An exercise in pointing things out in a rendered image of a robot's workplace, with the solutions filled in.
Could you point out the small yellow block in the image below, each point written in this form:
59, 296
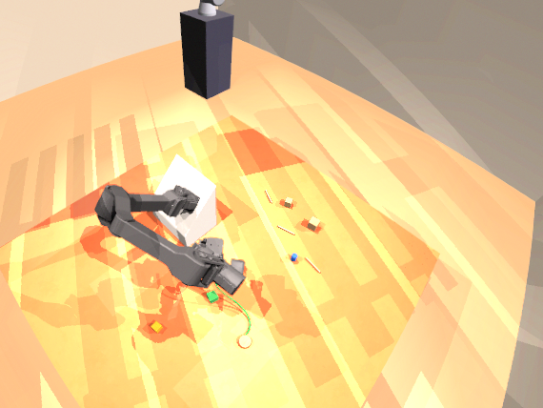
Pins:
156, 326

